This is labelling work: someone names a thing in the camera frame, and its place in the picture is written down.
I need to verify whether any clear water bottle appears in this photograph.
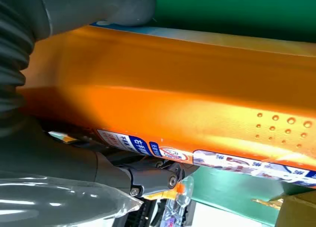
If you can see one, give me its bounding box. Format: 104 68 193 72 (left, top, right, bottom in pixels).
161 197 191 227

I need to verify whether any green table mat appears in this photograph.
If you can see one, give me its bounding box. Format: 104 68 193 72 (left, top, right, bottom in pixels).
148 0 316 227

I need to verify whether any yellow padded envelope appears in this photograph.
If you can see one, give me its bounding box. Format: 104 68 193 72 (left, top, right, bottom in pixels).
252 189 316 227

